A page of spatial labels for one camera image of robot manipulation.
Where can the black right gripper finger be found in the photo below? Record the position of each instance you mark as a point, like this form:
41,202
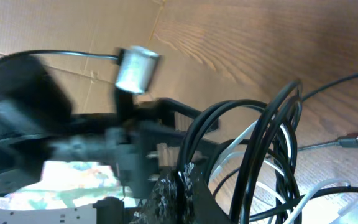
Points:
181,197

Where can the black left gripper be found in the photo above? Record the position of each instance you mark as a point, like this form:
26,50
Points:
134,141

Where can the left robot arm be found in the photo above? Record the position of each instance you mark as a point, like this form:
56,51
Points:
37,125

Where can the cardboard side panel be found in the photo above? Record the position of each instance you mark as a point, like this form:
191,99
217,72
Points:
73,37

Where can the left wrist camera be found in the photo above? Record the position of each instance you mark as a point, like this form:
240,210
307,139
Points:
136,70

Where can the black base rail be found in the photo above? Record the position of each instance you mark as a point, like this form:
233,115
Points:
107,211

